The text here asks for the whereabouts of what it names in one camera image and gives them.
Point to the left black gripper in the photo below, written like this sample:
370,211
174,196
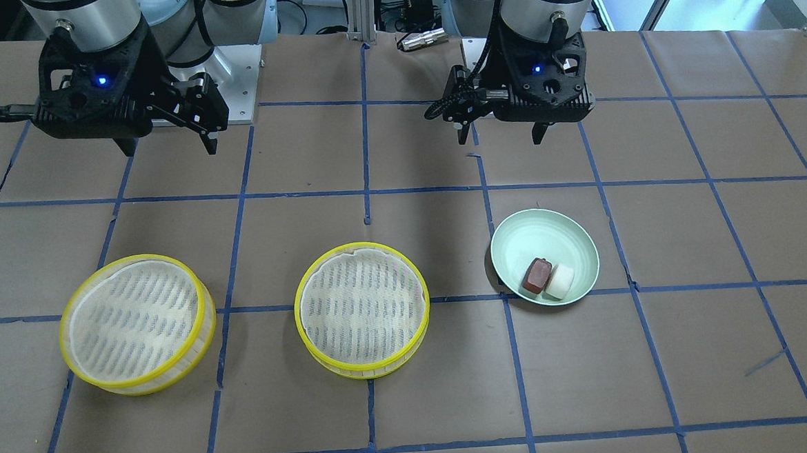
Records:
492,61

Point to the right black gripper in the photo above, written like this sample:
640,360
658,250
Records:
153,63

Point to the brown bun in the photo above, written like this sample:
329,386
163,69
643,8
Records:
537,276

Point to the white bun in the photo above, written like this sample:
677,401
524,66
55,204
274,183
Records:
560,281

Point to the yellow steamer basket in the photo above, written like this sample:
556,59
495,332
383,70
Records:
137,325
362,310

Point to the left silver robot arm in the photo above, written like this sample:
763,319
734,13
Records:
474,18

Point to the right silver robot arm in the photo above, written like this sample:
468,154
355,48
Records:
187,31

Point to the silver metal connector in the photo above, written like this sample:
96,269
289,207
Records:
415,41

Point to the mint green bowl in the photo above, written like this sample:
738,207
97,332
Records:
528,234

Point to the black power adapter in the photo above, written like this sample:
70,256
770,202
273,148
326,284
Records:
417,12

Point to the aluminium frame post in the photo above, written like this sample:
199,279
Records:
361,20

